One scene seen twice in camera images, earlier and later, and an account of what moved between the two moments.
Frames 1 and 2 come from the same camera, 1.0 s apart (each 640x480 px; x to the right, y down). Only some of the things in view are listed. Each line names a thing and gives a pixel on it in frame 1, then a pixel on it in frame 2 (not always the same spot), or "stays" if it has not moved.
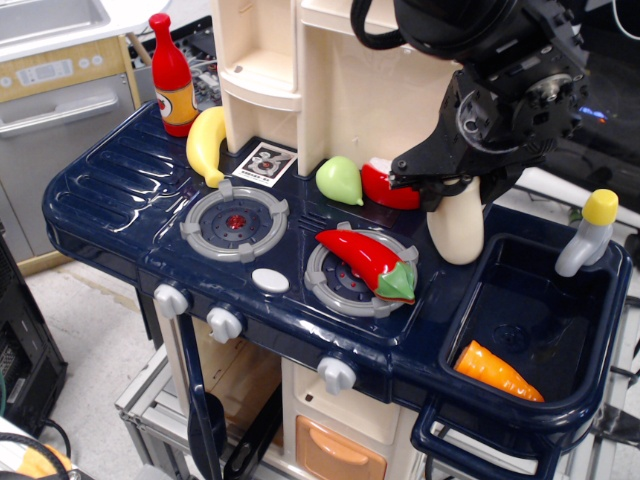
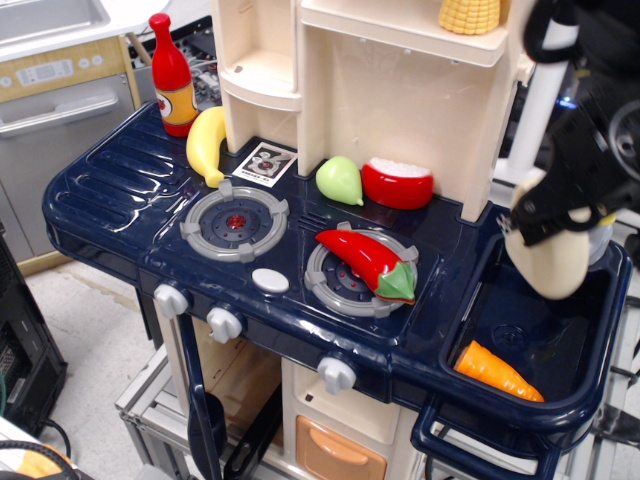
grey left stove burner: x=234 y=223 stays
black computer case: x=33 y=366 stays
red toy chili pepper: x=388 y=275 stays
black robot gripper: x=498 y=116 to x=594 y=171
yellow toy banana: x=204 y=138 stays
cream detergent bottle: x=457 y=225 to x=555 y=267
